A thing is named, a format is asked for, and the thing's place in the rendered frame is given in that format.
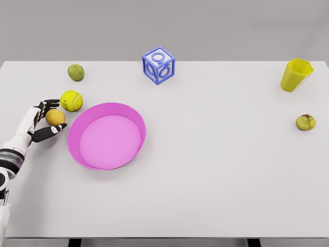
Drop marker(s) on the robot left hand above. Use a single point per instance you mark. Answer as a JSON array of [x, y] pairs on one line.
[[25, 125]]

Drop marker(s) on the yellow lemon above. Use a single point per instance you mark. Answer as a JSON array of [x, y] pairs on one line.
[[54, 117]]

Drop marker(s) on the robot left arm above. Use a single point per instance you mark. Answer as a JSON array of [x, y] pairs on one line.
[[11, 154]]

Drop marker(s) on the pink round plate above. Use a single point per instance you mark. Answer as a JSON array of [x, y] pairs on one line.
[[106, 136]]

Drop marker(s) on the yellow tennis ball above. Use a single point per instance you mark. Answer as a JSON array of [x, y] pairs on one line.
[[71, 100]]

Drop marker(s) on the green apple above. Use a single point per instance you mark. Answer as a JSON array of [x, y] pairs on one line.
[[75, 72]]

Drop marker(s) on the blue and white letter block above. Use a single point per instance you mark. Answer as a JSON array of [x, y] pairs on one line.
[[158, 65]]

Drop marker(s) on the yellow hexagonal cup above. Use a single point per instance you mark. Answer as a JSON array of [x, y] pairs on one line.
[[295, 75]]

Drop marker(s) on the yellow-green pear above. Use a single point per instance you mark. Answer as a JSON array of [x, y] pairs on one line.
[[305, 122]]

